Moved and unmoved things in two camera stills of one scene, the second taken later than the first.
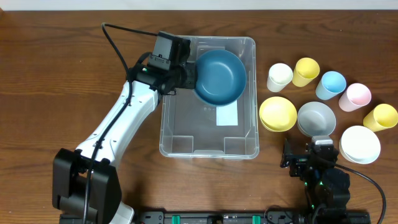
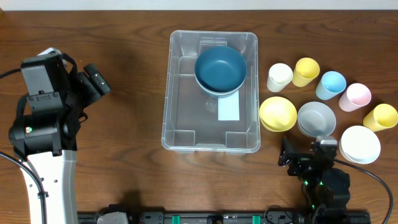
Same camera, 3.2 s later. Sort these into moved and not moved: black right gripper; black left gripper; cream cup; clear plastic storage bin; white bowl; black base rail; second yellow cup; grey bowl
Moved: black left gripper; clear plastic storage bin
Not moved: white bowl; second yellow cup; grey bowl; black base rail; black right gripper; cream cup
